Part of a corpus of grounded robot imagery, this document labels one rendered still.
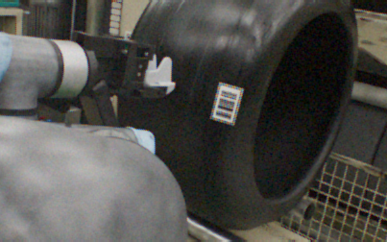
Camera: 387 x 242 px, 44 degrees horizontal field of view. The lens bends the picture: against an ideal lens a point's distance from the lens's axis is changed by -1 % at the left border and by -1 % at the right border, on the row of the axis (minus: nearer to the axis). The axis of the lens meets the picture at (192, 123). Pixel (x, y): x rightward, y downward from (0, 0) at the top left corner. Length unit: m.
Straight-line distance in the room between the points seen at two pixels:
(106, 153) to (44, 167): 0.04
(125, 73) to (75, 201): 0.51
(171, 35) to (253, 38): 0.15
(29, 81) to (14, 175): 0.41
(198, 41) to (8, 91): 0.36
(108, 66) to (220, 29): 0.21
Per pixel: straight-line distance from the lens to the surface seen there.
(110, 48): 0.67
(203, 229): 1.02
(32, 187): 0.18
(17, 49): 0.58
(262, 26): 0.81
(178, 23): 0.85
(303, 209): 1.20
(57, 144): 0.19
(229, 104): 0.77
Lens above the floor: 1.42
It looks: 18 degrees down
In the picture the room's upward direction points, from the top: 8 degrees clockwise
